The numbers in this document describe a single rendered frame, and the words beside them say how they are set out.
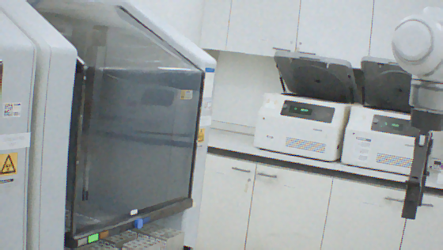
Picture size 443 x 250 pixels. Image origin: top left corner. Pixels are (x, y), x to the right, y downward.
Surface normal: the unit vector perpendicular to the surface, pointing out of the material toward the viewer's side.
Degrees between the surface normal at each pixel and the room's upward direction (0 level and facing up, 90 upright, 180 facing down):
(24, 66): 90
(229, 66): 90
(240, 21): 90
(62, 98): 90
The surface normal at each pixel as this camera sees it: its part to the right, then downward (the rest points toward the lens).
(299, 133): -0.46, 0.05
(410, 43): -0.64, -0.01
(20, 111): 0.90, 0.15
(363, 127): -0.29, -0.46
